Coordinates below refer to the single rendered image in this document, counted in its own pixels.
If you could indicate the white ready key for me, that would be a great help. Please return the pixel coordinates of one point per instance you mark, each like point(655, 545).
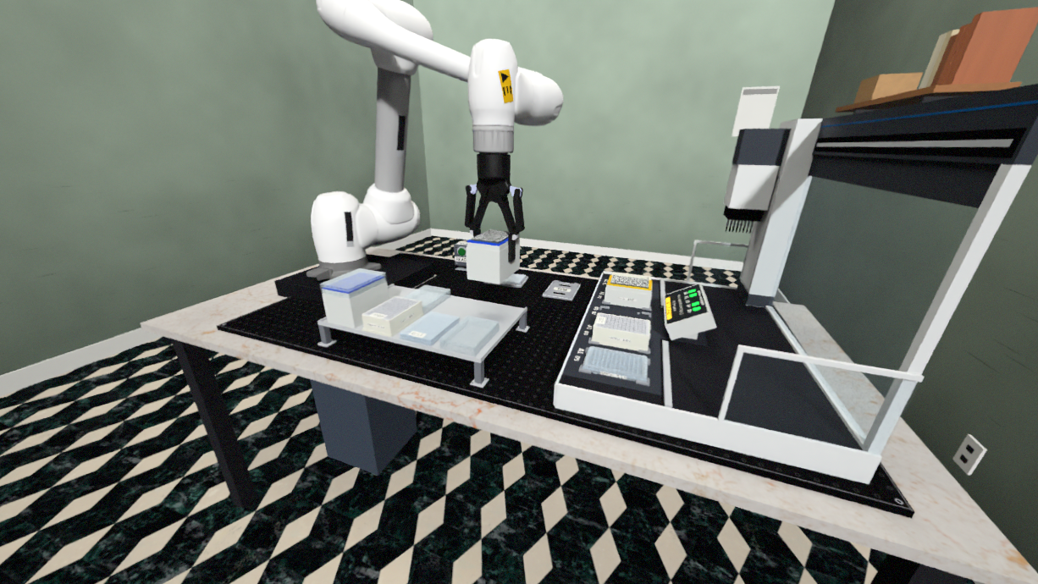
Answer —
point(461, 255)

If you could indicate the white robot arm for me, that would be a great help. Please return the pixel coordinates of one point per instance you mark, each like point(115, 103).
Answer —
point(499, 93)

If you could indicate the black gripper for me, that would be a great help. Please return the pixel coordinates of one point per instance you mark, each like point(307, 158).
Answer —
point(494, 172)

